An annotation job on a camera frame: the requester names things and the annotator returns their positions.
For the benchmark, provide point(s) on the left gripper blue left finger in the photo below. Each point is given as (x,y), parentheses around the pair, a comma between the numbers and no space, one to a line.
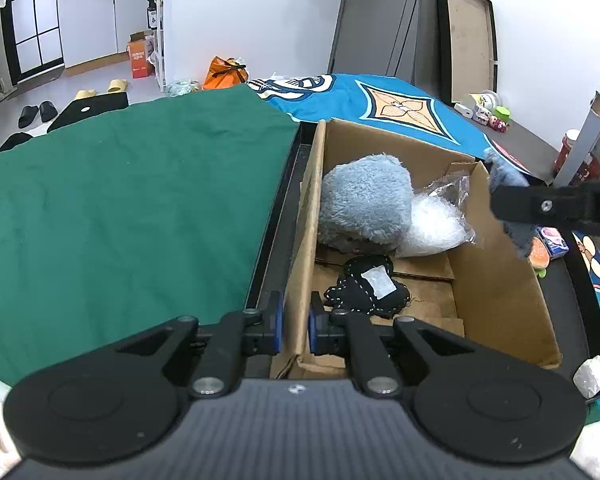
(230,343)

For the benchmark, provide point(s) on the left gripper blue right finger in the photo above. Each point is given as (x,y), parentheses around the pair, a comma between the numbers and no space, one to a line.
(351,336)

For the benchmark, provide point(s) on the blue tissue pack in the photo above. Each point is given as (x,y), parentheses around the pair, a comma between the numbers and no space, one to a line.
(555,244)

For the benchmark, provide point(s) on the burger squishy toy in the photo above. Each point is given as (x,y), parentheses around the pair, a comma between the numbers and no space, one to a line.
(539,257)

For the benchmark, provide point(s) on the brown cardboard box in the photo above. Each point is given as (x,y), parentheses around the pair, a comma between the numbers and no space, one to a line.
(481,290)

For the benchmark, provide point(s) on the grey plush toy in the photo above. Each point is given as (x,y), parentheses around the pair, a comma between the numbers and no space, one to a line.
(366,205)

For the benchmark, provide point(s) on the white bead bag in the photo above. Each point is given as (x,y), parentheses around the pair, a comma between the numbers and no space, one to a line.
(439,223)

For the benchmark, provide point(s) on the grey side table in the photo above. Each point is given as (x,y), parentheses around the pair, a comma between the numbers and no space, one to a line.
(591,126)

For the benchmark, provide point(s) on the black tray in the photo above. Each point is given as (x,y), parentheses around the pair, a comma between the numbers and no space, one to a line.
(567,291)

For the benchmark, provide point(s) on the grey low platform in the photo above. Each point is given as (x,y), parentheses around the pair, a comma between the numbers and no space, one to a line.
(521,147)

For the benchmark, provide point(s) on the green lidded cup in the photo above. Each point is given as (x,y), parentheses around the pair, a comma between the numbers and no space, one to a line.
(502,112)

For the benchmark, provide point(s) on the white jar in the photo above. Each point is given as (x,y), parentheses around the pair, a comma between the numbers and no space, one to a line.
(487,99)

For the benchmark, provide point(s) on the green cloth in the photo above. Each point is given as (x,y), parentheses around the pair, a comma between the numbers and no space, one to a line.
(123,221)

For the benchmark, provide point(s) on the white fleece cloth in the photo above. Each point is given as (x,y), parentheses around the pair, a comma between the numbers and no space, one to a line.
(587,378)

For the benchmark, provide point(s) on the blue patterned blanket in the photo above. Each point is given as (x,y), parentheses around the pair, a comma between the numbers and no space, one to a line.
(393,104)

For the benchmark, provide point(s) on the framed brown board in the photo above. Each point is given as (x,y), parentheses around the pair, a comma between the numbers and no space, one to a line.
(468,52)

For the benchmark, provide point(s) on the orange bag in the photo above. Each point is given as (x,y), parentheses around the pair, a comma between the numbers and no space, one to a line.
(225,73)

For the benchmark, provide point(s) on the black chair back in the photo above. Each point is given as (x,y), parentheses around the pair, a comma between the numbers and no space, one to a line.
(81,109)

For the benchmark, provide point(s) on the black slippers pair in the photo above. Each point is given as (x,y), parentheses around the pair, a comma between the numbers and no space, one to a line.
(46,111)

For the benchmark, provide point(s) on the orange cardboard carton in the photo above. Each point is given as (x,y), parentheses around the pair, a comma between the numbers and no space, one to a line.
(140,48)

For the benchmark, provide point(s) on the white kitchen cabinet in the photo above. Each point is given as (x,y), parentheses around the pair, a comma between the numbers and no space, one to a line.
(94,29)

